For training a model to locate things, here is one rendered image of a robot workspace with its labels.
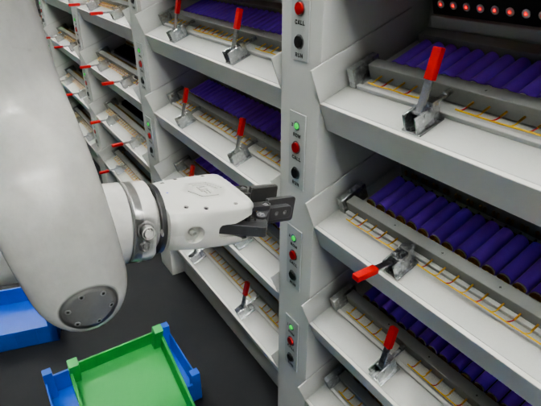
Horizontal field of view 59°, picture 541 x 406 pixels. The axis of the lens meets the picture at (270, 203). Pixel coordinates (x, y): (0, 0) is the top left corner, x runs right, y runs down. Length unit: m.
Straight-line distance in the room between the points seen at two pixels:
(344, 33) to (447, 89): 0.17
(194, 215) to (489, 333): 0.35
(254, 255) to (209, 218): 0.53
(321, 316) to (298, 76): 0.42
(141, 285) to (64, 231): 1.19
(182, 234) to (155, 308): 0.97
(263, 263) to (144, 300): 0.58
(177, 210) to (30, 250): 0.17
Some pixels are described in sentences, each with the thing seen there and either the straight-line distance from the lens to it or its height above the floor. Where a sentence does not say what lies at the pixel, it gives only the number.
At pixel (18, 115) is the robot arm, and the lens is 0.39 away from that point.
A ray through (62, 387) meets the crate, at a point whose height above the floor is 0.01.
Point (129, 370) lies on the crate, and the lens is 1.16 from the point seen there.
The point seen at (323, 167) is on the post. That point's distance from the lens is 0.72.
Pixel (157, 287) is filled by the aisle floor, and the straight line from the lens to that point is 1.53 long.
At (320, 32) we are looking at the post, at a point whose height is 0.83.
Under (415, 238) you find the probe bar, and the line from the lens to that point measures 0.67.
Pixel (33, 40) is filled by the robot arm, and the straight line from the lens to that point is 0.40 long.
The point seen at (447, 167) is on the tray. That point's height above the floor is 0.71.
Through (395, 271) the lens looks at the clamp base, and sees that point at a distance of 0.65.
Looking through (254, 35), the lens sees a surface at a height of 0.78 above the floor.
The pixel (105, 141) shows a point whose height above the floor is 0.22.
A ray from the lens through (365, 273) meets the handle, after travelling 0.62.
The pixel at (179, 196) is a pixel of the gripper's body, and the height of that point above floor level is 0.69.
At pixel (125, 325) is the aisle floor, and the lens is 1.42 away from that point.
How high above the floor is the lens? 0.92
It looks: 28 degrees down
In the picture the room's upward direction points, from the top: straight up
